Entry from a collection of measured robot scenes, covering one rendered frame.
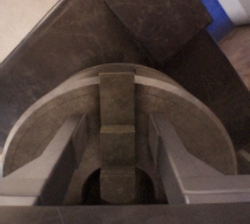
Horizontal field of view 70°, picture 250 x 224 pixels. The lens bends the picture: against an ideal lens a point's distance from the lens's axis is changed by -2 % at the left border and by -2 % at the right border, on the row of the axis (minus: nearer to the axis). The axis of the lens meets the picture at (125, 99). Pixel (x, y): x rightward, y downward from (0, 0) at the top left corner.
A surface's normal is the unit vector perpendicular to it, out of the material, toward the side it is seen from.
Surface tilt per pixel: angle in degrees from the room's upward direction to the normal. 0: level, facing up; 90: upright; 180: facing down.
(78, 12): 90
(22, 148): 90
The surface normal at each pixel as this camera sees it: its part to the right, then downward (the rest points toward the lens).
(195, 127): 0.01, 0.29
